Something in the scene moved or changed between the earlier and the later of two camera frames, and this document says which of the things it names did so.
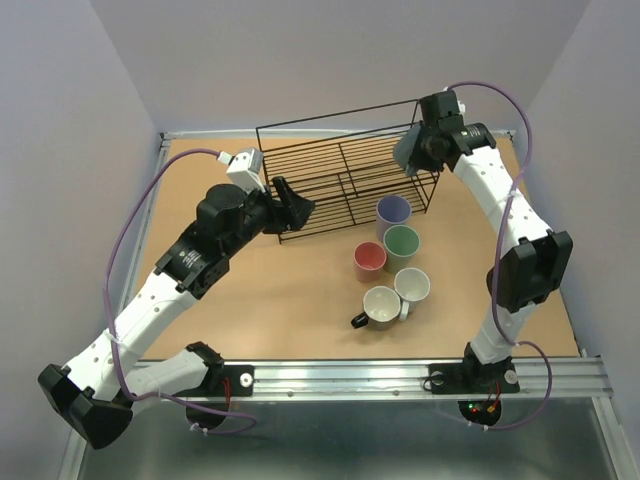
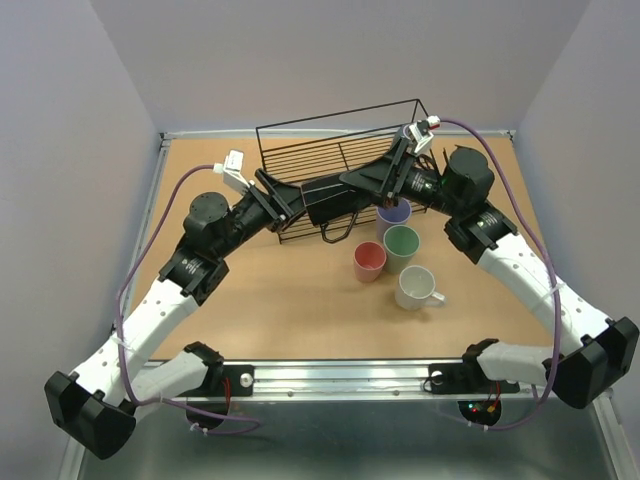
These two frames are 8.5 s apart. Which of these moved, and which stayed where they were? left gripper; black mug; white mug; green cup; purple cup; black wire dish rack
Moved: black mug; white mug
Stayed: green cup; purple cup; black wire dish rack; left gripper
